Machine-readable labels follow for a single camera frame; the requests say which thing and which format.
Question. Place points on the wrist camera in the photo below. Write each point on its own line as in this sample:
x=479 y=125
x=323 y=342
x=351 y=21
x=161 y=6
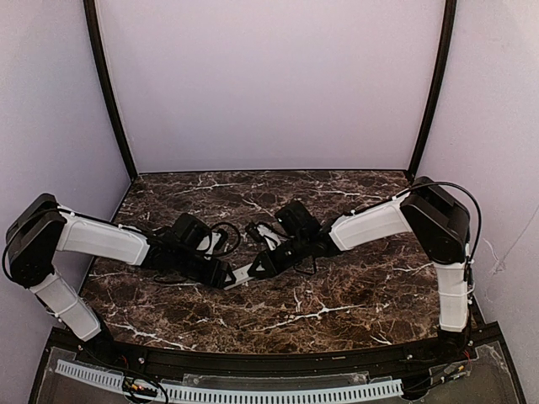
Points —
x=218 y=238
x=262 y=233

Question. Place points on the white slotted cable duct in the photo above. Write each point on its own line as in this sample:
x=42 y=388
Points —
x=347 y=388

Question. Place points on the right black frame post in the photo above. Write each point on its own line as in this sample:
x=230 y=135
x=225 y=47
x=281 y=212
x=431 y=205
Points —
x=442 y=54

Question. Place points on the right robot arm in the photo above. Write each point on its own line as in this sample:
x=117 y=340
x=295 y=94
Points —
x=439 y=222

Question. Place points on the black front rail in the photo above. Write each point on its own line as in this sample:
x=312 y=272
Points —
x=407 y=360

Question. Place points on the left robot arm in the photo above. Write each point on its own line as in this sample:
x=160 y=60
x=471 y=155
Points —
x=188 y=246

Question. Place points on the left black frame post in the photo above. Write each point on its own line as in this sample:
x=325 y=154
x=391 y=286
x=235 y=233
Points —
x=97 y=45

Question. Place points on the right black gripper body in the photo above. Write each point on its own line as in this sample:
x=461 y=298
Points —
x=271 y=259

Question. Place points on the black frame post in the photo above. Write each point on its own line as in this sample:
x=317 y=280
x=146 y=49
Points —
x=442 y=54
x=97 y=45

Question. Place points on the white remote control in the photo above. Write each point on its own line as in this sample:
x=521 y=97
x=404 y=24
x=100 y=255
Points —
x=242 y=276

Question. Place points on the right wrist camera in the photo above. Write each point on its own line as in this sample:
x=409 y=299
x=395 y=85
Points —
x=262 y=233

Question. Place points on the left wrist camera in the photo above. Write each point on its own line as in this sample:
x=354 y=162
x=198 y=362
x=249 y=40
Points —
x=218 y=238

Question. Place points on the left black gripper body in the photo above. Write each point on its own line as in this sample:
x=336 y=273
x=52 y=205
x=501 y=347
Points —
x=220 y=273

